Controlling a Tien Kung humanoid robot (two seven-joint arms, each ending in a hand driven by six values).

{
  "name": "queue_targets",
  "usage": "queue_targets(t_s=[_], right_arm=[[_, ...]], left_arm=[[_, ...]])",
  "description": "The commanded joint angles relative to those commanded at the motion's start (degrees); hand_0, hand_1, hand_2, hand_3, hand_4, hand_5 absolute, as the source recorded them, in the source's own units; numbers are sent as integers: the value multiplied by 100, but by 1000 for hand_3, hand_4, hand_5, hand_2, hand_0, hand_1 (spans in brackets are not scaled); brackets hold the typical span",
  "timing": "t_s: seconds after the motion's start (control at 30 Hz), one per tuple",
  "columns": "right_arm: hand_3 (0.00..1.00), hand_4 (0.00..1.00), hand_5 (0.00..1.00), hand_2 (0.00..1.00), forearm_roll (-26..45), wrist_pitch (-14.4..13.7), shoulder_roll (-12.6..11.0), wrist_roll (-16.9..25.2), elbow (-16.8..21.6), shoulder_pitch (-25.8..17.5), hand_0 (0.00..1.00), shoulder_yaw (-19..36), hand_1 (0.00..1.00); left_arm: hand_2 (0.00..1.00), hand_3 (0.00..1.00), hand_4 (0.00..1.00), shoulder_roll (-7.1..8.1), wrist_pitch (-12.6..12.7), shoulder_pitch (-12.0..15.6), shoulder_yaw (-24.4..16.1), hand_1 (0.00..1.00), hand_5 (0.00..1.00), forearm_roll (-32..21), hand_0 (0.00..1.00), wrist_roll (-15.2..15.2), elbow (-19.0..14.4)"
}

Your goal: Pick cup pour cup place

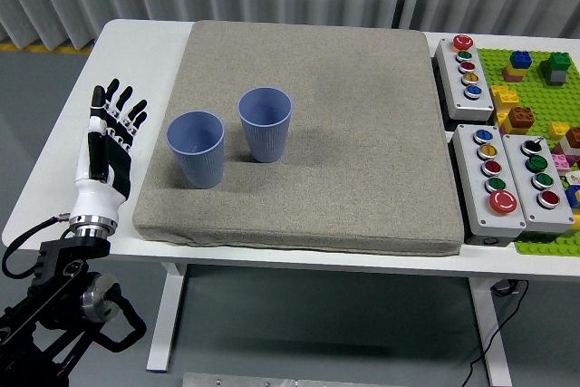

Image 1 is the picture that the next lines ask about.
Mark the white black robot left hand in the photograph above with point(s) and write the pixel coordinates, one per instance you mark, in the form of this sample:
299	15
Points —
97	196

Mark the blue ribbed plastic cup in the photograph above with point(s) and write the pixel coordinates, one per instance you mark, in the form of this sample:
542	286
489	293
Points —
199	165
265	142

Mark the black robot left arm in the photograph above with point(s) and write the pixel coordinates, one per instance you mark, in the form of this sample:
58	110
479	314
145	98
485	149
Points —
54	260

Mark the white table leg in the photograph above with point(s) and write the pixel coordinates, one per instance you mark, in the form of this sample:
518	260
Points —
165	314
491	337

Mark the grey-brown fabric mat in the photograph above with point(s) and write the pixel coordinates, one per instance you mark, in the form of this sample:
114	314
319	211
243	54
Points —
340	133

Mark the grey box with red mushroom button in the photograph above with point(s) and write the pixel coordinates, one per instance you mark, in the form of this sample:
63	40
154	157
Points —
471	178

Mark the grey five-button control box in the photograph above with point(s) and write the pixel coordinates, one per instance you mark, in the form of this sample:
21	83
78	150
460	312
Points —
457	88

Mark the brown orange brick stack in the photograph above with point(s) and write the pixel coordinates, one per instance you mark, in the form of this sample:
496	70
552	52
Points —
520	117

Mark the blue yellow brick stack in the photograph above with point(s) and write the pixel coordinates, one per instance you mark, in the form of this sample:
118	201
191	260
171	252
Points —
520	60

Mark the green brick baseplate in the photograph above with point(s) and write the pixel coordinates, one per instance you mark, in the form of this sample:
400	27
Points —
534	88

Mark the pink toy brick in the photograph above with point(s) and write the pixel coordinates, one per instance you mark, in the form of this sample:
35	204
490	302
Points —
559	163

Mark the small yellow toy brick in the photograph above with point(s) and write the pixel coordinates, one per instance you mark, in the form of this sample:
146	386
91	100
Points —
558	130

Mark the white printed tile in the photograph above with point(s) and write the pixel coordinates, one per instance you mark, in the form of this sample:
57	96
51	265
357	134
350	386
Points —
573	178

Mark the blue yellow toy bricks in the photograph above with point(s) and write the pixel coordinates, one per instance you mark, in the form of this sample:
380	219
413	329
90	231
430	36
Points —
573	196

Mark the green grey brick stack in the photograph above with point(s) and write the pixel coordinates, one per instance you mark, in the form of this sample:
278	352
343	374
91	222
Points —
556	65

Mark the brown pink brick stack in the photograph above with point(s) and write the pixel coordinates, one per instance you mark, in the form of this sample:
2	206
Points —
573	138

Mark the grey box with black switch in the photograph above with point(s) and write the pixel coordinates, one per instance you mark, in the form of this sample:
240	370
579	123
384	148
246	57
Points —
559	215

